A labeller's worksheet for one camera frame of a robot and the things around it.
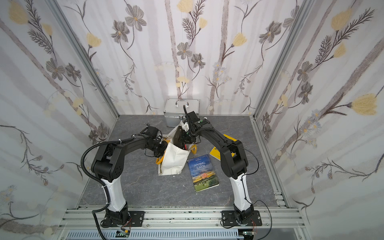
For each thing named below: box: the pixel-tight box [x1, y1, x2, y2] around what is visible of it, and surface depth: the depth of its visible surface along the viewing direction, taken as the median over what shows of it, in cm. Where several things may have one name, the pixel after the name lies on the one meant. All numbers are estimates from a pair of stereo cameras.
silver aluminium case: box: [163, 98, 200, 128], surface depth 109 cm
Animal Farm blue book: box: [187, 154, 220, 193], surface depth 90 cm
